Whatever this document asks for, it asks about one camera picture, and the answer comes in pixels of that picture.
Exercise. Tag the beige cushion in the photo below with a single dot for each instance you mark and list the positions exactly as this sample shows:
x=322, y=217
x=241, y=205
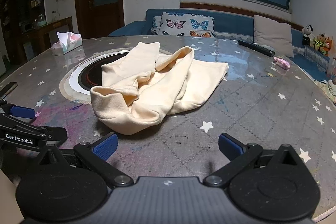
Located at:
x=268, y=32

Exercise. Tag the pink small toy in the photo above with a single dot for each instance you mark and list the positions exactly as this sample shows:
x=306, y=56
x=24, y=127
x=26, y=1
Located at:
x=281, y=63

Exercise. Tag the cream sweatshirt garment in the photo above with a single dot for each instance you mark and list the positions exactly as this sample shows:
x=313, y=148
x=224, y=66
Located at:
x=141, y=88

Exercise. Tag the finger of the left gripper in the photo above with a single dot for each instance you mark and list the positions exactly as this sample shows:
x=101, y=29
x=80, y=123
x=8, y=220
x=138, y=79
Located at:
x=54, y=135
x=17, y=111

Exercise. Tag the black remote control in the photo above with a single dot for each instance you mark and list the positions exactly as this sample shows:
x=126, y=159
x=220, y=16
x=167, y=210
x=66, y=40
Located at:
x=257, y=48

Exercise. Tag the round induction cooktop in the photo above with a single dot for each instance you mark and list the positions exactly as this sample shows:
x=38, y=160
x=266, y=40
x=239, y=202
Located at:
x=77, y=83

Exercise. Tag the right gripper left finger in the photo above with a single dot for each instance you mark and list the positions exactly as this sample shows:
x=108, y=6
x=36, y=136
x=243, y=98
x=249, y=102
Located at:
x=94, y=157

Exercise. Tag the blue sofa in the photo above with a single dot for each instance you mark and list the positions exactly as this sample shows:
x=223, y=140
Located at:
x=237, y=27

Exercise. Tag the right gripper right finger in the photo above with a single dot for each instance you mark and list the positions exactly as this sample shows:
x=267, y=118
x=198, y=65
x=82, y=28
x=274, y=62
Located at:
x=242, y=157

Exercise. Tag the grey star tablecloth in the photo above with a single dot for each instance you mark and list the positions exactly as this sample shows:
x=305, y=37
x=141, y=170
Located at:
x=257, y=102

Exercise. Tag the butterfly print cushion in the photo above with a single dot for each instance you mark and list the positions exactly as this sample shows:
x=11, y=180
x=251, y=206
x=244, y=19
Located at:
x=180, y=24

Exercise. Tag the dark wooden side table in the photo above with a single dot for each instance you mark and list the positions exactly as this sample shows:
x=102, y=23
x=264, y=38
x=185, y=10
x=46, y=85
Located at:
x=45, y=36

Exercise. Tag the tissue box with tissues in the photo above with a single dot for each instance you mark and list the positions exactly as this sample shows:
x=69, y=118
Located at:
x=67, y=41

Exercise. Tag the panda plush toy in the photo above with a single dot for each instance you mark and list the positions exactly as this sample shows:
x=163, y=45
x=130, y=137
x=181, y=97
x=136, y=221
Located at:
x=307, y=35

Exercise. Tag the dark shelf cabinet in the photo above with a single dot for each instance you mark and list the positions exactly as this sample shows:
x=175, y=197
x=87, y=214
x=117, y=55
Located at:
x=18, y=18

